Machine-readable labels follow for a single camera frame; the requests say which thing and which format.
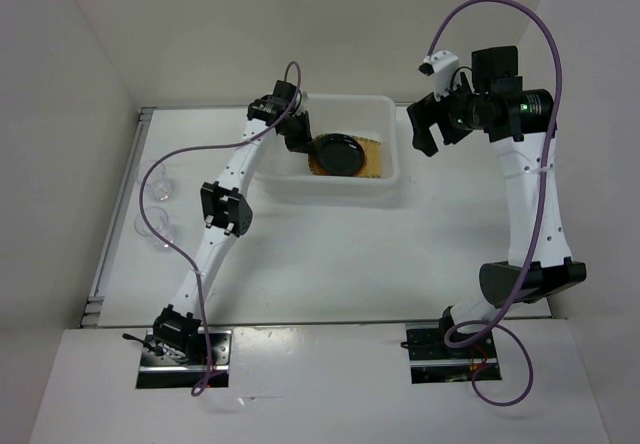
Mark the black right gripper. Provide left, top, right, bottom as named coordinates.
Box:
left=407, top=70, right=488, bottom=155

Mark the black round dish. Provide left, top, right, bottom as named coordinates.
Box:
left=314, top=133, right=366, bottom=177

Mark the woven bamboo tray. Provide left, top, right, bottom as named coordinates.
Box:
left=307, top=135, right=382, bottom=178

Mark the clear plastic cup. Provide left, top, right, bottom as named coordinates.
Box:
left=134, top=207, right=175, bottom=251
left=136, top=160, right=173, bottom=202

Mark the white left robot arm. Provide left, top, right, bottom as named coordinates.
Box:
left=152, top=80, right=311, bottom=364

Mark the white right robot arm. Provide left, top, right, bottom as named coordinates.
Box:
left=407, top=46, right=587, bottom=357

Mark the clear plastic bin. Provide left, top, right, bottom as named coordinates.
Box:
left=255, top=94, right=400, bottom=208

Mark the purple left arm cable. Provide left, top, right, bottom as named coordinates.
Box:
left=137, top=61, right=304, bottom=396

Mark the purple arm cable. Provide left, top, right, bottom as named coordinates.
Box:
left=137, top=61, right=304, bottom=396
left=424, top=0, right=561, bottom=406

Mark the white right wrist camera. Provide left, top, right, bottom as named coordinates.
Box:
left=418, top=50, right=460, bottom=102

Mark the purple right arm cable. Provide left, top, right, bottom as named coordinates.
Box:
left=424, top=0, right=561, bottom=406

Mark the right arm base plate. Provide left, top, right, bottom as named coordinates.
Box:
left=400, top=322, right=502, bottom=384

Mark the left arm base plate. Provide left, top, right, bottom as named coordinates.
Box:
left=136, top=329, right=232, bottom=389

